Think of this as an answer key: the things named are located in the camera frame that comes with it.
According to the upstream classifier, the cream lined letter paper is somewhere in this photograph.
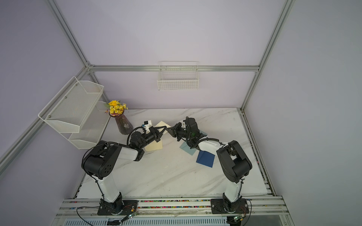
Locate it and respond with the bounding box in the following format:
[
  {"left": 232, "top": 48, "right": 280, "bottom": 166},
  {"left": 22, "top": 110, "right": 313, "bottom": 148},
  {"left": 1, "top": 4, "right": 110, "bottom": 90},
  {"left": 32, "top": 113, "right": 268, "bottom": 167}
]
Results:
[{"left": 144, "top": 140, "right": 163, "bottom": 152}]

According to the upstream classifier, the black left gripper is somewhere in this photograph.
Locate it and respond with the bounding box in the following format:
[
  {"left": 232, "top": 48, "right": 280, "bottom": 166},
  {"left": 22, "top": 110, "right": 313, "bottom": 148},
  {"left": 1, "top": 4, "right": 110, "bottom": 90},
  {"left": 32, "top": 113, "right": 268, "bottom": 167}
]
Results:
[{"left": 140, "top": 126, "right": 167, "bottom": 150}]

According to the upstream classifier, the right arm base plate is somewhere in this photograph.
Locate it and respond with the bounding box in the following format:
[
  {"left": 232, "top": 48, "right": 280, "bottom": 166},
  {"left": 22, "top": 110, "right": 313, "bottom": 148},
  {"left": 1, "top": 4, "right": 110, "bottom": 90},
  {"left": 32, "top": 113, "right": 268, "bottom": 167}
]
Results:
[{"left": 210, "top": 198, "right": 249, "bottom": 214}]

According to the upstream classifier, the white mesh two-tier shelf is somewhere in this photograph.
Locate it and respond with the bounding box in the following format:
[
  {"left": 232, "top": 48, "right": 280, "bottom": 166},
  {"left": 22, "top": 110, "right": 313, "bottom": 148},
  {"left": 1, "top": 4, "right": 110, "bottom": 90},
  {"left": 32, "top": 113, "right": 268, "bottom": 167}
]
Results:
[{"left": 38, "top": 77, "right": 110, "bottom": 149}]

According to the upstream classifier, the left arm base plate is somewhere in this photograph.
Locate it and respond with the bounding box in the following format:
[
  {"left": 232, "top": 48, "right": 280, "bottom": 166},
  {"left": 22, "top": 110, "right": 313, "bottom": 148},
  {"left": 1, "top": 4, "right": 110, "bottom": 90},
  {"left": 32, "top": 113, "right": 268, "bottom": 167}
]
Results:
[{"left": 97, "top": 199, "right": 138, "bottom": 216}]

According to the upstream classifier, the pale yellow envelope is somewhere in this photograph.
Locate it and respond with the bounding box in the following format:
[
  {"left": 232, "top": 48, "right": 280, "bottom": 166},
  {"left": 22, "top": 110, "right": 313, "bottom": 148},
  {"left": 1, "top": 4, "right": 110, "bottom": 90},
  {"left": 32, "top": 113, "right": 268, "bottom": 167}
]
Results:
[{"left": 154, "top": 121, "right": 171, "bottom": 137}]

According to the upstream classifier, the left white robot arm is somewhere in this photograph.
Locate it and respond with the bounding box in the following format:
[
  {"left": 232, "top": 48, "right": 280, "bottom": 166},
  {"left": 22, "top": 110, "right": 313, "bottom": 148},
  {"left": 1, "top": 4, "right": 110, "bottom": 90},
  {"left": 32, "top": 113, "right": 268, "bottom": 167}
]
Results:
[{"left": 81, "top": 126, "right": 167, "bottom": 215}]

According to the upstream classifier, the light teal envelope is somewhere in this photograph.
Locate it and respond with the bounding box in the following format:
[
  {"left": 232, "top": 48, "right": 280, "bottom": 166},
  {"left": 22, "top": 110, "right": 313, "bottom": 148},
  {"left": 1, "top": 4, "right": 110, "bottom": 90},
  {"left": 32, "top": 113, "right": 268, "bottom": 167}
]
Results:
[{"left": 180, "top": 138, "right": 198, "bottom": 155}]

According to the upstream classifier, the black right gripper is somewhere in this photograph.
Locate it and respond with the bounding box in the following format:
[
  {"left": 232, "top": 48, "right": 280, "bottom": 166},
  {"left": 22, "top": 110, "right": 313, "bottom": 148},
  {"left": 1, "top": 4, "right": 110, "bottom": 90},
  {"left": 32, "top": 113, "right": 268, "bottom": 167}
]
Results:
[{"left": 167, "top": 122, "right": 193, "bottom": 141}]

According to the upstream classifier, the aluminium mounting rail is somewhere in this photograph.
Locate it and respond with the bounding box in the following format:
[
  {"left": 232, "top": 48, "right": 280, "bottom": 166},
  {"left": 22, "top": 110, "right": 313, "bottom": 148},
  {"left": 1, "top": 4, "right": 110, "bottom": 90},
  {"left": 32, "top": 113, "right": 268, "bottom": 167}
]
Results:
[{"left": 52, "top": 196, "right": 294, "bottom": 226}]

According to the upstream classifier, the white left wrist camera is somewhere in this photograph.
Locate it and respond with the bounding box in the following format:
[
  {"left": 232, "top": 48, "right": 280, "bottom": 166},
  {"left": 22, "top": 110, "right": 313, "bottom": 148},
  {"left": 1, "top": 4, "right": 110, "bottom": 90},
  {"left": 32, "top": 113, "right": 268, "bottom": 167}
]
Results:
[{"left": 142, "top": 120, "right": 153, "bottom": 133}]

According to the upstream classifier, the yellow flower bouquet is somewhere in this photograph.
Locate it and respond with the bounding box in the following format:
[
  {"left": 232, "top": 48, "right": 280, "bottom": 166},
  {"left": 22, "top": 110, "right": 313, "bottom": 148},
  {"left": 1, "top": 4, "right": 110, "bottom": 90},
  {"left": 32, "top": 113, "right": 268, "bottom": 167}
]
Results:
[{"left": 105, "top": 100, "right": 128, "bottom": 117}]

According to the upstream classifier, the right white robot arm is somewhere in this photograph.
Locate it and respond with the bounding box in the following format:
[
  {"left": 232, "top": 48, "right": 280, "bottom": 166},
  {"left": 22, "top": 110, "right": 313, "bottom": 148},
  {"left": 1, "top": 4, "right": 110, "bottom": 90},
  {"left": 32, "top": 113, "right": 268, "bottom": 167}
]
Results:
[{"left": 167, "top": 117, "right": 252, "bottom": 215}]

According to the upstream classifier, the purple ribbed glass vase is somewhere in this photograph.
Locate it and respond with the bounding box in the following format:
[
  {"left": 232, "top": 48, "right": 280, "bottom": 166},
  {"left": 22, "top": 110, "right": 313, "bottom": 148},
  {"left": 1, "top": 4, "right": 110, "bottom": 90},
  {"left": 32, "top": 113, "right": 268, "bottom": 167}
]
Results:
[{"left": 114, "top": 114, "right": 133, "bottom": 135}]

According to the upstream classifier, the white wire wall basket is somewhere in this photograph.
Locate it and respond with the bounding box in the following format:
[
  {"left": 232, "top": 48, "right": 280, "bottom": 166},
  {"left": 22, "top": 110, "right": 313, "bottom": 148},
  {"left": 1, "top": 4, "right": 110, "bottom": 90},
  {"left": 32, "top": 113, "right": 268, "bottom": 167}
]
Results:
[{"left": 157, "top": 61, "right": 199, "bottom": 91}]

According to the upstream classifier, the dark blue envelope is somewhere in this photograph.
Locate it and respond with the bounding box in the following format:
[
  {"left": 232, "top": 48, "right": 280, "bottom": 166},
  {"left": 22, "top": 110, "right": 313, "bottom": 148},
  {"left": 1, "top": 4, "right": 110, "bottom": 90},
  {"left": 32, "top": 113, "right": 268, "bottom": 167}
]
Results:
[{"left": 196, "top": 151, "right": 215, "bottom": 168}]

